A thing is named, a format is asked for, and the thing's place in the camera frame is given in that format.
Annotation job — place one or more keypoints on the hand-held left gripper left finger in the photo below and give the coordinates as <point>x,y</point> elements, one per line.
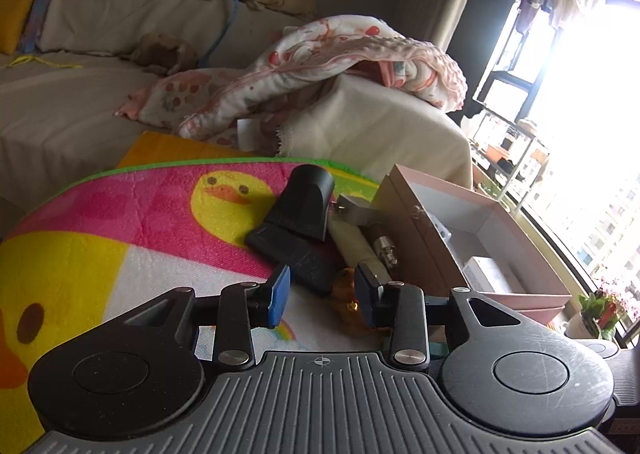
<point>279,296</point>

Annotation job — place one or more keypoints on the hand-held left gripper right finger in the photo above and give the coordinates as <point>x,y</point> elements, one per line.
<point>367,299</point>

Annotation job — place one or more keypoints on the orange-brown toy figure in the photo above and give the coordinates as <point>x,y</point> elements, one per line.
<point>345,301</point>

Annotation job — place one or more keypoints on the black device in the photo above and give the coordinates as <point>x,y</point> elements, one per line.
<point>295,254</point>

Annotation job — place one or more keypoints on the cream cylindrical tube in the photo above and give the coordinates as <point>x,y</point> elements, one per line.
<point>352,246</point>

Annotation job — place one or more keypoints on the chrome metal cylinder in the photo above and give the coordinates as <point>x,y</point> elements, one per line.
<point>384,246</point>

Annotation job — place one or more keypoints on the pink cardboard box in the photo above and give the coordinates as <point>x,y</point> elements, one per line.
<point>435,254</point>

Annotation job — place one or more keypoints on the silver metal bracket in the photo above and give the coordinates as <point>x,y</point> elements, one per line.
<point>355,209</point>

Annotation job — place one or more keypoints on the black plastic holder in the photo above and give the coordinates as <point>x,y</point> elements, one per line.
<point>300,201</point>

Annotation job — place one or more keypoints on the potted plant in white pot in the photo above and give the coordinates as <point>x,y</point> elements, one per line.
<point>595,314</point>

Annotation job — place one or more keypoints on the teal plastic piece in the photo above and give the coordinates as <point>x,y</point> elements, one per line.
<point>437,351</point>

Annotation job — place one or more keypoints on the small white box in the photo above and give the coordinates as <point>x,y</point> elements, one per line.
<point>487,274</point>

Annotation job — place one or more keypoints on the colourful cartoon play mat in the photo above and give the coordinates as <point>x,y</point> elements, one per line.
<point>125,214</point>

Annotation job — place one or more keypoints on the metal shelf rack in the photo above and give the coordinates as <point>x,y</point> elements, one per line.
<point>505,144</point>

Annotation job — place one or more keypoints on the pink printed blanket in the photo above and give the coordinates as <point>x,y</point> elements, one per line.
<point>325,54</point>

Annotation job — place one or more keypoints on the brown plush toy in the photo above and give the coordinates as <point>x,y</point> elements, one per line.
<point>160,52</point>

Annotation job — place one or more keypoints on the beige covered sofa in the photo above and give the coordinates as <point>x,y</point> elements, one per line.
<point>75,104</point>

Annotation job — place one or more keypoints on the yellow cushion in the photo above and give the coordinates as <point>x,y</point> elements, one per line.
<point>15,19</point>

